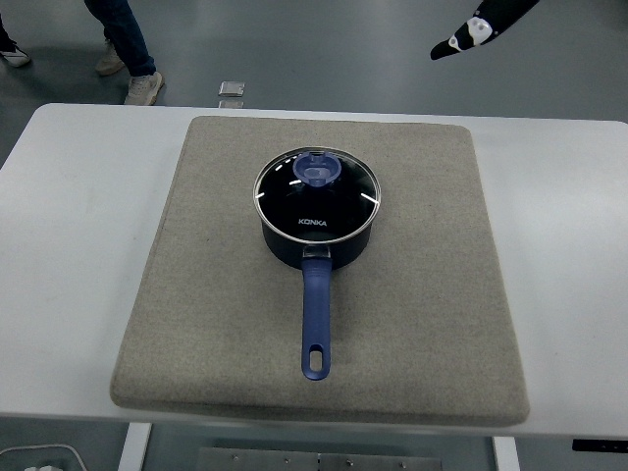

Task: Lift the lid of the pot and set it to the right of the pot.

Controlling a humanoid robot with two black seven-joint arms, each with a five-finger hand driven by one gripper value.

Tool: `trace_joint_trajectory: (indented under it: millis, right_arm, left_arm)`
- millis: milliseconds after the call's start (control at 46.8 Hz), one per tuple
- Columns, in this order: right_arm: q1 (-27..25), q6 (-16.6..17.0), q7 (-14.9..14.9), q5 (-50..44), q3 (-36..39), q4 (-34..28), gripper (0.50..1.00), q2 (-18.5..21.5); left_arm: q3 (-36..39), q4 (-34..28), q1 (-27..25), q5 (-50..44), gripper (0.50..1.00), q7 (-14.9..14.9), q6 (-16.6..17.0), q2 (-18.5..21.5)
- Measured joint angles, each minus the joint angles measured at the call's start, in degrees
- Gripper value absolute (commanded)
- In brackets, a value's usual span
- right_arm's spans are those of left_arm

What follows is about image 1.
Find grey metal plate with screws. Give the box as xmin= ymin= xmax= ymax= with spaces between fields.
xmin=195 ymin=445 xmax=445 ymax=471

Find person's legs with beige shoes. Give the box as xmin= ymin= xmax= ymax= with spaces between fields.
xmin=82 ymin=0 xmax=166 ymax=107

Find person's foot with white shoe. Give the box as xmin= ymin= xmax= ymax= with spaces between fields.
xmin=0 ymin=14 xmax=33 ymax=69

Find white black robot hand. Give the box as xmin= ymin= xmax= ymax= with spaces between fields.
xmin=430 ymin=0 xmax=541 ymax=62

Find black table control panel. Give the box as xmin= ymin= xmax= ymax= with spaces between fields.
xmin=571 ymin=438 xmax=628 ymax=453

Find white cable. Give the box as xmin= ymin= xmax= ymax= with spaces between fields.
xmin=0 ymin=444 xmax=84 ymax=471

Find dark blue pot with handle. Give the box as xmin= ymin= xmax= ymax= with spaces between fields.
xmin=259 ymin=215 xmax=380 ymax=383

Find white table leg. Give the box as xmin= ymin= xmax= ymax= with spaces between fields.
xmin=493 ymin=435 xmax=521 ymax=471
xmin=117 ymin=422 xmax=153 ymax=471

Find beige fabric mat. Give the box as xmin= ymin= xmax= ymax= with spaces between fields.
xmin=108 ymin=116 xmax=532 ymax=427

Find glass lid with blue knob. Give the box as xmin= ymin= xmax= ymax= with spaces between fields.
xmin=252 ymin=145 xmax=383 ymax=245

